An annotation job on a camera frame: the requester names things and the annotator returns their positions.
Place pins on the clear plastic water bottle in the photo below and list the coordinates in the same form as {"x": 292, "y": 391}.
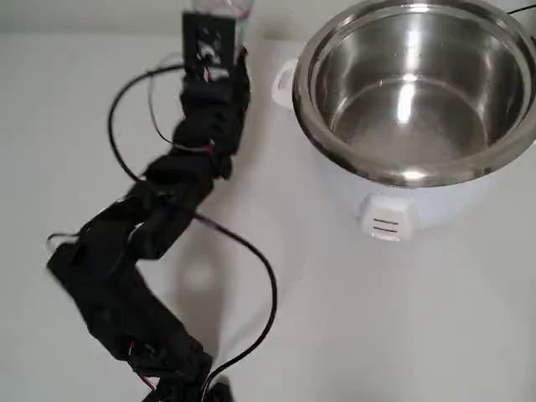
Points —
{"x": 226, "y": 6}

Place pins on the stainless steel inner pot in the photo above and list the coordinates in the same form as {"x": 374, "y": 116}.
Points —
{"x": 402, "y": 125}

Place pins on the white rice cooker housing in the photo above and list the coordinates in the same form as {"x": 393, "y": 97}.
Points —
{"x": 452, "y": 209}

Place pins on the black cloth-covered robot arm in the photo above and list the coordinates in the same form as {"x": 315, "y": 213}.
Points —
{"x": 113, "y": 272}

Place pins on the black gripper camera module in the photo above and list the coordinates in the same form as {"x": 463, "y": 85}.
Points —
{"x": 207, "y": 46}

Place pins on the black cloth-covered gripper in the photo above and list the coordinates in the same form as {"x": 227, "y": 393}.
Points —
{"x": 239, "y": 63}

